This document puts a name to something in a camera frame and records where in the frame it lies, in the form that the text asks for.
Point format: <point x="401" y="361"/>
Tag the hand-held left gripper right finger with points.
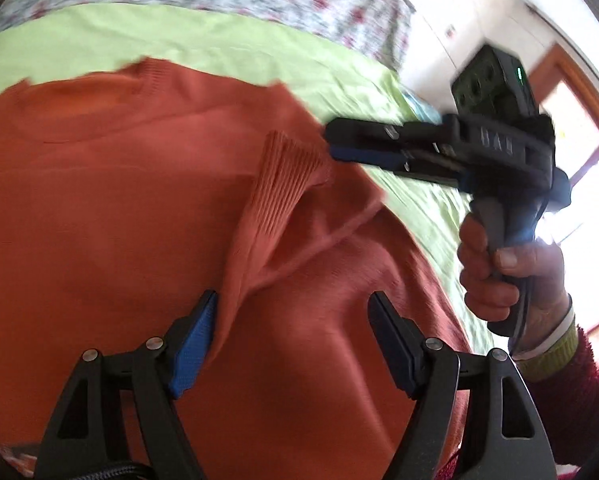
<point x="397" y="355"/>

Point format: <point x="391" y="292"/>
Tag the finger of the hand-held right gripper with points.
<point x="359" y="130"/>
<point x="369" y="157"/>

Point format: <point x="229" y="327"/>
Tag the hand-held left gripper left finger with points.
<point x="194" y="345"/>

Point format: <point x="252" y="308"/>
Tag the orange knit sweater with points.
<point x="129" y="210"/>

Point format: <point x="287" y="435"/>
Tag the person's right forearm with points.
<point x="579" y="390"/>

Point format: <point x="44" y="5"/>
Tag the person's right hand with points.
<point x="479" y="280"/>

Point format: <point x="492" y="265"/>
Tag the light green bed sheet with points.
<point x="229" y="45"/>

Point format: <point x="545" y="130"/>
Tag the wooden window frame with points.
<point x="554" y="75"/>

